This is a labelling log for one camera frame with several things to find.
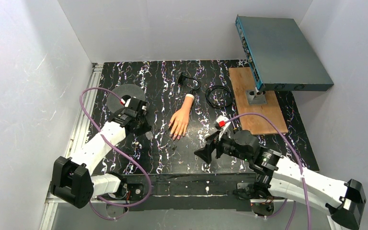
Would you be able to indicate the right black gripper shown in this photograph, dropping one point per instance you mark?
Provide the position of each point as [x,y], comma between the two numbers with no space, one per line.
[215,147]

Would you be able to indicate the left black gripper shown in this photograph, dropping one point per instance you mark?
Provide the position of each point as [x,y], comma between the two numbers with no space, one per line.
[140,126]

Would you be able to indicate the clear nail polish bottle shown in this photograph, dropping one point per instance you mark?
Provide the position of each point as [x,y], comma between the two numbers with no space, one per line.
[149,135]

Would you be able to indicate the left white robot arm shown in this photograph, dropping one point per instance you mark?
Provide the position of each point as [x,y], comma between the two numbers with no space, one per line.
[72,178]

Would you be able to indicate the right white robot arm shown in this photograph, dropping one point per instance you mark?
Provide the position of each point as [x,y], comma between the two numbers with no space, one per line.
[278,176]

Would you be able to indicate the grey round disc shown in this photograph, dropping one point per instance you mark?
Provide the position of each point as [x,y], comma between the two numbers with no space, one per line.
[125,91]

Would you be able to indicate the mannequin hand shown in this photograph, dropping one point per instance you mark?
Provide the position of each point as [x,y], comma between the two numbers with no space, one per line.
[180,119]

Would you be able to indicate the wooden board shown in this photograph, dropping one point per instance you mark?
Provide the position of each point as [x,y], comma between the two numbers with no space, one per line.
[242,80]

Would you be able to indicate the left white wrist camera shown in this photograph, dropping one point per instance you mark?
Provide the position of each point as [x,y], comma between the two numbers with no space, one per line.
[135,104]

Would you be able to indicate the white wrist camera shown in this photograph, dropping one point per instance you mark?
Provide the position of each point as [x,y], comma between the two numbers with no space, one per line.
[135,104]
[222,124]

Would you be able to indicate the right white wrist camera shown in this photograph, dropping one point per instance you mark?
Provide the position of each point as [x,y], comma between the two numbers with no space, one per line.
[222,124]

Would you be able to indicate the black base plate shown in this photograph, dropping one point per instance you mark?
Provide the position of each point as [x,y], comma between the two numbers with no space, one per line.
[196,191]

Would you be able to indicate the metal stand mount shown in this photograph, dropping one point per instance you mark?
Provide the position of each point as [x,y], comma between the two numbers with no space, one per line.
[256,97]

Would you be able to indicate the blue network switch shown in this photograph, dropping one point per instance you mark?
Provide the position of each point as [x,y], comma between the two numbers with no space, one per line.
[279,55]

